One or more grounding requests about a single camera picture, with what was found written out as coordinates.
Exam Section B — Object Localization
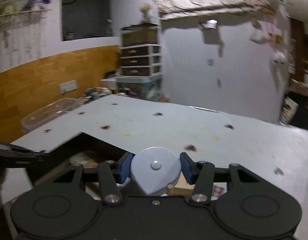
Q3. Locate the black storage box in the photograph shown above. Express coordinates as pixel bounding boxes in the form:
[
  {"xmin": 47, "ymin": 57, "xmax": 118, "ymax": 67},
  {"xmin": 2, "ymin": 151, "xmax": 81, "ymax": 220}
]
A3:
[{"xmin": 26, "ymin": 133, "xmax": 128, "ymax": 185}]

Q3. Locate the wooden oval brush block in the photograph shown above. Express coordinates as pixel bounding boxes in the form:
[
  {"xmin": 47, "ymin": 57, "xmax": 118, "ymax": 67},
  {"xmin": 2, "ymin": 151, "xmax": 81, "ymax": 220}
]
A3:
[{"xmin": 167, "ymin": 173, "xmax": 195, "ymax": 197}]

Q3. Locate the clear plastic storage bin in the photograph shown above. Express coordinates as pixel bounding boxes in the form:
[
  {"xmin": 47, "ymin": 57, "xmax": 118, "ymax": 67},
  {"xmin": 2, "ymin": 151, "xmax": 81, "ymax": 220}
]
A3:
[{"xmin": 21, "ymin": 98, "xmax": 80, "ymax": 132}]

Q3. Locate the painted teal cabinet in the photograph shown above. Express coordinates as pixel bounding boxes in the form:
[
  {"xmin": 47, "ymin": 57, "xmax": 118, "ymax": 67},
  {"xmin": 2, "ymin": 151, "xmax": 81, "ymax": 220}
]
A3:
[{"xmin": 116, "ymin": 75, "xmax": 163, "ymax": 101}]

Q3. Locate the white plastic drawer unit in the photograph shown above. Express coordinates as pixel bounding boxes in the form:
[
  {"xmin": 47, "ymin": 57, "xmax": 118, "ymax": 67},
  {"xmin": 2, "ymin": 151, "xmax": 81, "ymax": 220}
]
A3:
[{"xmin": 119, "ymin": 44, "xmax": 162, "ymax": 77}]

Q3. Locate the white sheep plush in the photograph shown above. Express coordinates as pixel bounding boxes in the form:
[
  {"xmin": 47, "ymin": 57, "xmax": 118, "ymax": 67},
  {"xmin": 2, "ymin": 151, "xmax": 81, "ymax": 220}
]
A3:
[{"xmin": 272, "ymin": 50, "xmax": 286, "ymax": 64}]

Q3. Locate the glass fish tank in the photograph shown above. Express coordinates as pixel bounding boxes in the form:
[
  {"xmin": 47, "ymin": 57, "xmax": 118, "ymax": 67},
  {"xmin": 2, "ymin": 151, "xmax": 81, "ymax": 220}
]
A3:
[{"xmin": 121, "ymin": 23, "xmax": 159, "ymax": 47}]

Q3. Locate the dried flower vase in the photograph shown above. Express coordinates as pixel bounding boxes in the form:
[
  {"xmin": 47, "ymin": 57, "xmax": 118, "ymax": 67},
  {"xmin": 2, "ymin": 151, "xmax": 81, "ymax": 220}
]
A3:
[{"xmin": 139, "ymin": 3, "xmax": 152, "ymax": 23}]

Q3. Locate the white wall socket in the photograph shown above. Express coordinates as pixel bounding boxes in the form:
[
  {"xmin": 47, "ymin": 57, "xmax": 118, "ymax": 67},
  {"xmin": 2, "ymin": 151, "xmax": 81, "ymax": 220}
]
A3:
[{"xmin": 59, "ymin": 80, "xmax": 78, "ymax": 94}]

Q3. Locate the macrame wall hanger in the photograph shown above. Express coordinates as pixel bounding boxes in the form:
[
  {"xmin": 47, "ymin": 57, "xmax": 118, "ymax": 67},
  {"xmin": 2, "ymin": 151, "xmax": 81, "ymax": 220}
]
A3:
[{"xmin": 0, "ymin": 0, "xmax": 52, "ymax": 73}]

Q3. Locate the dark wall window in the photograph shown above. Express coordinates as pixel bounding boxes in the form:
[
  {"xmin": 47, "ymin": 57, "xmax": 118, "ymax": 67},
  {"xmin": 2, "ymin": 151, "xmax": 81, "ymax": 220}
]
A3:
[{"xmin": 61, "ymin": 0, "xmax": 113, "ymax": 41}]

